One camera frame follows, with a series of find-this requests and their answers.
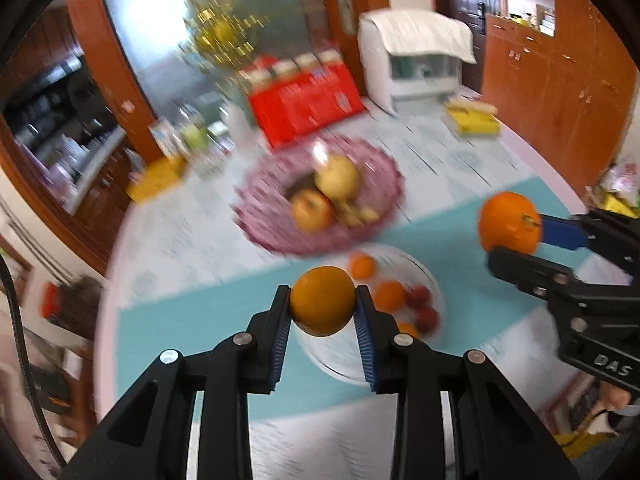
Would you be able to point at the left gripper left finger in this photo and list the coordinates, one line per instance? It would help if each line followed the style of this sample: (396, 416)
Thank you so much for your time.
(146, 435)

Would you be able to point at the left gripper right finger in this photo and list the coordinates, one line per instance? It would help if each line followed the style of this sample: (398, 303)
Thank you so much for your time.
(496, 434)

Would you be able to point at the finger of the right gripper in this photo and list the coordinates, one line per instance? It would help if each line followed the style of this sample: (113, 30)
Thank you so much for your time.
(560, 289)
(611, 236)

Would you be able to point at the large orange mandarin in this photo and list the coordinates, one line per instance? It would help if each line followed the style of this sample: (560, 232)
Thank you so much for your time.
(509, 220)

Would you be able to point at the small mandarin plate top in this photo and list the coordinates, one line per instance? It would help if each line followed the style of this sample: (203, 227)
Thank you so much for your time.
(362, 266)

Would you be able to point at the spotted ripe banana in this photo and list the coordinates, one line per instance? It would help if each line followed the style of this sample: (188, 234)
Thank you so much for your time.
(351, 215)

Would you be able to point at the small yellow-orange mandarin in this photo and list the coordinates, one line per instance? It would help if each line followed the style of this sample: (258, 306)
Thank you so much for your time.
(323, 300)

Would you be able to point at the yellow pear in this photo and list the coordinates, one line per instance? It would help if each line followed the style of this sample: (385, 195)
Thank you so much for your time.
(339, 178)

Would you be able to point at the red apple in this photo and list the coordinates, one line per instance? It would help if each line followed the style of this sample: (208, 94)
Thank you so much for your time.
(311, 211)

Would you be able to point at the dark avocado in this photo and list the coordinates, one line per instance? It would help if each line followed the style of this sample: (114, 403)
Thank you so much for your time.
(303, 182)

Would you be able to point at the wooden cabinet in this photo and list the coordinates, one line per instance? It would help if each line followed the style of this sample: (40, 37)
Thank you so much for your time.
(568, 95)

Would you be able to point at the teal patterned tablecloth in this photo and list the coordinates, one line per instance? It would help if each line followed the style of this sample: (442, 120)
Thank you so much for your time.
(185, 277)

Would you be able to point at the red pot on floor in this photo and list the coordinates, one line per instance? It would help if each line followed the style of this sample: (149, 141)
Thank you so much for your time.
(50, 305)

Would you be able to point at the yellow tissue pack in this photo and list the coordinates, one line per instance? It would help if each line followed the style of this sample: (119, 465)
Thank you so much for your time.
(466, 117)

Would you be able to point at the white countertop appliance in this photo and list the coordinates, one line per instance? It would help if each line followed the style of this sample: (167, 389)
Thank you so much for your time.
(398, 84)

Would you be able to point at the pink glass fruit bowl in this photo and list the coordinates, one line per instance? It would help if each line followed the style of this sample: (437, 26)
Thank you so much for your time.
(264, 214)

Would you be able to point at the yellow cardboard box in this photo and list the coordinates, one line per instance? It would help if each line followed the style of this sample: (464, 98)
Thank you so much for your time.
(157, 178)

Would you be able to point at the white towel on appliance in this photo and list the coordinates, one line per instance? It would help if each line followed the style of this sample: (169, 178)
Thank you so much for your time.
(413, 32)

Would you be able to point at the red paper cup package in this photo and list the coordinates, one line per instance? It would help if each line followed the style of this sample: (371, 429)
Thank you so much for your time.
(286, 111)

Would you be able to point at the clear plastic bottle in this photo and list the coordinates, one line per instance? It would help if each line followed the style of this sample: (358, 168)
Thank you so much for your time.
(193, 130)

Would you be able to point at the white squeeze bottle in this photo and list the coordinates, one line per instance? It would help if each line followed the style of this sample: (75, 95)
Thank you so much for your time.
(242, 132)

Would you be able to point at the gold door ornament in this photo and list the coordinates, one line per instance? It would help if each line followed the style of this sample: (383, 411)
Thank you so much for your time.
(221, 35)

